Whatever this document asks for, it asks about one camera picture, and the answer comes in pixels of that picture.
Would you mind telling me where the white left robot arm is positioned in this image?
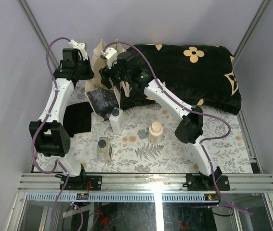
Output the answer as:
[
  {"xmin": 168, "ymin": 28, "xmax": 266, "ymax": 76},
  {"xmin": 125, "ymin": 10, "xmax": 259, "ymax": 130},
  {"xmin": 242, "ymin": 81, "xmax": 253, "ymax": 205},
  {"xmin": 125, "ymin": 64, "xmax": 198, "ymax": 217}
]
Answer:
[{"xmin": 29, "ymin": 43, "xmax": 93, "ymax": 190}]

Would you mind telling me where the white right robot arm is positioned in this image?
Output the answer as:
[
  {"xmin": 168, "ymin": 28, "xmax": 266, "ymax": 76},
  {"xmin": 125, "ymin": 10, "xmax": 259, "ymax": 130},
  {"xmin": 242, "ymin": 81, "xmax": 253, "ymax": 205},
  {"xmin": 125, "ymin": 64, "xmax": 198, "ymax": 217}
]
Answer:
[{"xmin": 99, "ymin": 48, "xmax": 219, "ymax": 190}]

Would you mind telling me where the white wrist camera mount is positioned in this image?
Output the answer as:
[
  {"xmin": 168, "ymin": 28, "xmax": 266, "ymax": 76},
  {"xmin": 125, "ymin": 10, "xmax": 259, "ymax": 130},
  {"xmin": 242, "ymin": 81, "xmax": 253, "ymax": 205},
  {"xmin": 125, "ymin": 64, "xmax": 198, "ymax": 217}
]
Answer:
[
  {"xmin": 101, "ymin": 47, "xmax": 117, "ymax": 69},
  {"xmin": 68, "ymin": 39, "xmax": 88, "ymax": 60}
]

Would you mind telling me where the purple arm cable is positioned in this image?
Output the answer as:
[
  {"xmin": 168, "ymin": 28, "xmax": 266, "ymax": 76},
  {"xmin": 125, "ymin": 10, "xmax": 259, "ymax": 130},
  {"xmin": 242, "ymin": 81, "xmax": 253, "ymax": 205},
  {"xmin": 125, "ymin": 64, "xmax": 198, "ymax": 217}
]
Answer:
[
  {"xmin": 31, "ymin": 37, "xmax": 84, "ymax": 231},
  {"xmin": 104, "ymin": 41, "xmax": 254, "ymax": 216}
]

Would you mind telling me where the black flower pattern pillow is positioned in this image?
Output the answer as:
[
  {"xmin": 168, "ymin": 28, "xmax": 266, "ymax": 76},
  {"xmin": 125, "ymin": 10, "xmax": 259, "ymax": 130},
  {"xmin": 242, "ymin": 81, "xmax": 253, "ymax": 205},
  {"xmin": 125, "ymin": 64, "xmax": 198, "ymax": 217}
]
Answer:
[{"xmin": 127, "ymin": 44, "xmax": 241, "ymax": 115}]

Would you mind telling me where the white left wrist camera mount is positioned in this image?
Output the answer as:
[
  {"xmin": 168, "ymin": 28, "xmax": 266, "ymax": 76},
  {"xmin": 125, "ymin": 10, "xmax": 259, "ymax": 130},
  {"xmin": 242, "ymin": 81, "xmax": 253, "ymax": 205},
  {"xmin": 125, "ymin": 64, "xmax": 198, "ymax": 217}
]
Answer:
[{"xmin": 68, "ymin": 39, "xmax": 88, "ymax": 60}]

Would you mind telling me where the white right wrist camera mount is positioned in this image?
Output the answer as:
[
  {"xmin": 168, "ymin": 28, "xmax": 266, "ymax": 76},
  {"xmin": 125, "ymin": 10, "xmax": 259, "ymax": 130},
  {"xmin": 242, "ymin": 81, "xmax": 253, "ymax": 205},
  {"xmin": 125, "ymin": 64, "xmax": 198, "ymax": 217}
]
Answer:
[{"xmin": 101, "ymin": 47, "xmax": 117, "ymax": 69}]

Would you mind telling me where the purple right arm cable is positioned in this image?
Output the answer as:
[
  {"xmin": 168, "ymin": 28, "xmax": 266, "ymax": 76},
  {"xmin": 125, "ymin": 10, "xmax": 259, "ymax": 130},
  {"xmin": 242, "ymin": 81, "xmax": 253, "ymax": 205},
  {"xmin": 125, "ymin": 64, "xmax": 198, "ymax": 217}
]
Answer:
[{"xmin": 104, "ymin": 41, "xmax": 254, "ymax": 216}]

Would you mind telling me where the beige canvas tote bag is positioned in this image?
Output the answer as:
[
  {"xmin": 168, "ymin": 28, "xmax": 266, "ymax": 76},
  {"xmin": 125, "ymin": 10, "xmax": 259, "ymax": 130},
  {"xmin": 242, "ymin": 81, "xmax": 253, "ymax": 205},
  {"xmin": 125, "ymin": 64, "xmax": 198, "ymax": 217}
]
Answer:
[{"xmin": 85, "ymin": 40, "xmax": 125, "ymax": 121}]

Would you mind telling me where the clear square bottle black cap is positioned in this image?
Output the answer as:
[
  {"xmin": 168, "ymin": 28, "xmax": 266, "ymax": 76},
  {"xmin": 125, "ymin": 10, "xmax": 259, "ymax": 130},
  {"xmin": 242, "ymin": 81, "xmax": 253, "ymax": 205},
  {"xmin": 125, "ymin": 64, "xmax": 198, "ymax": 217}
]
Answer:
[{"xmin": 97, "ymin": 137, "xmax": 112, "ymax": 163}]

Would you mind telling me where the black folded cloth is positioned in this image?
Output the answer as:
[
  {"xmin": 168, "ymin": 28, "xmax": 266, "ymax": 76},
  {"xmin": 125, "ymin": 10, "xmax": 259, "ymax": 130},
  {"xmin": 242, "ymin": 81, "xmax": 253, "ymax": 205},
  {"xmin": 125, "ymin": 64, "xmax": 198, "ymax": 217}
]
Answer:
[{"xmin": 63, "ymin": 102, "xmax": 93, "ymax": 138}]

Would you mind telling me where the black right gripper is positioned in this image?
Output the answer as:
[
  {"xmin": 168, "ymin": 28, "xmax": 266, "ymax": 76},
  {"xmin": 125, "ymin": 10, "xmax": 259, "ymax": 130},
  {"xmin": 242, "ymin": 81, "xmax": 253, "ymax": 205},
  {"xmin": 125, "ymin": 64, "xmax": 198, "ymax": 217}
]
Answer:
[{"xmin": 99, "ymin": 58, "xmax": 130, "ymax": 90}]

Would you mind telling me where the aluminium front rail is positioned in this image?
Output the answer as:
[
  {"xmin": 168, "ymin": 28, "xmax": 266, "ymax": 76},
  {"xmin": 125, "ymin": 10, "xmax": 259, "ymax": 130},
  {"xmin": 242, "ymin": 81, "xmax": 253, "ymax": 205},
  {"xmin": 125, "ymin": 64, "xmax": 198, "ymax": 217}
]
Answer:
[{"xmin": 17, "ymin": 173, "xmax": 273, "ymax": 193}]

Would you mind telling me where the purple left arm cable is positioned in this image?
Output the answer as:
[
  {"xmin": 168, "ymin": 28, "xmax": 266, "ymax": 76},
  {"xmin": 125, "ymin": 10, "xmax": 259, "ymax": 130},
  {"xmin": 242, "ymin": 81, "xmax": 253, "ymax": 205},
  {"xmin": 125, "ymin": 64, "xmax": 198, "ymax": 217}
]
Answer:
[{"xmin": 31, "ymin": 37, "xmax": 84, "ymax": 231}]

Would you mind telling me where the white rectangular bottle black cap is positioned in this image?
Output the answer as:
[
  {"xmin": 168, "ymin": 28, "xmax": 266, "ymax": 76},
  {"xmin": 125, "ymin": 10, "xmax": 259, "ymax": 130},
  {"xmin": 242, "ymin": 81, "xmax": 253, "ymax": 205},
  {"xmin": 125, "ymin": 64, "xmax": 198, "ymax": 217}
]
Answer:
[{"xmin": 109, "ymin": 108, "xmax": 124, "ymax": 135}]

